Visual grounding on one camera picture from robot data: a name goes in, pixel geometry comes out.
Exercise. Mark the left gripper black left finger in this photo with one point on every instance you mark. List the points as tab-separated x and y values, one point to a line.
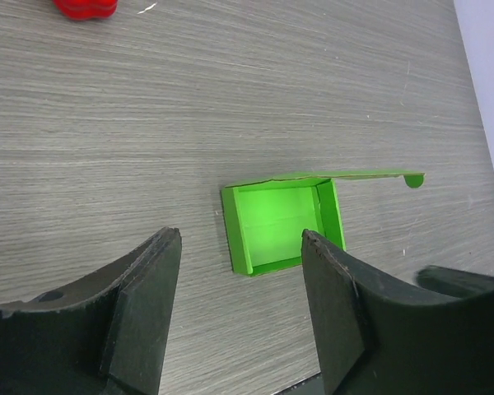
104	333

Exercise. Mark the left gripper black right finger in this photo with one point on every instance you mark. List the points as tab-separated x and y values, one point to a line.
376	334

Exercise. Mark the green paper box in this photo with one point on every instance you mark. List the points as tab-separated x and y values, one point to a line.
265	218

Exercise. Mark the red bell pepper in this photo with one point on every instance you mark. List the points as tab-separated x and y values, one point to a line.
83	10

